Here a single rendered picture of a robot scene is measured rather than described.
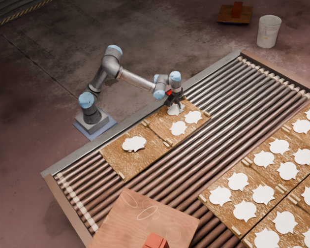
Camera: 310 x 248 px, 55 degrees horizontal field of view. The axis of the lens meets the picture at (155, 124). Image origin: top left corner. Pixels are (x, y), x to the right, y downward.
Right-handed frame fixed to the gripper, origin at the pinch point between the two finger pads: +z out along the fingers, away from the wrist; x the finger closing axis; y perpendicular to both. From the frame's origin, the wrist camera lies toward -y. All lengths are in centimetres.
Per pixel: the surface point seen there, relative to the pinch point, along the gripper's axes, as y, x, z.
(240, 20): 249, 129, 81
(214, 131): 6.8, -35.5, 2.3
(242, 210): -29, -90, 0
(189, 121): -1.1, -16.9, -0.3
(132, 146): -48.7, -7.2, -2.4
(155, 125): -21.9, -0.8, 0.7
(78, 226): -108, -31, 0
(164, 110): -6.8, 5.5, 0.6
